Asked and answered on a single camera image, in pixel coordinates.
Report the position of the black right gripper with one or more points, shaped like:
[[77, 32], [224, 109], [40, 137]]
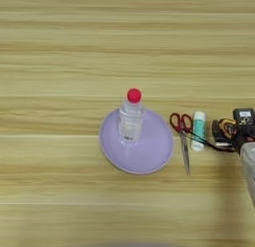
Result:
[[245, 134]]

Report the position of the black box white label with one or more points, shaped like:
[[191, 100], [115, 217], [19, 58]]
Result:
[[244, 115]]

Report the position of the clear bottle red cap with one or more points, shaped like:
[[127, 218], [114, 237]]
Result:
[[131, 124]]

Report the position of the purple round plate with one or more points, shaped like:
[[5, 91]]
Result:
[[147, 158]]

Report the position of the black yellow tape measure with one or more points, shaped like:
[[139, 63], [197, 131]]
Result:
[[224, 128]]

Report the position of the white green glue stick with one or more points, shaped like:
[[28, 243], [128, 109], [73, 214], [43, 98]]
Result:
[[198, 128]]

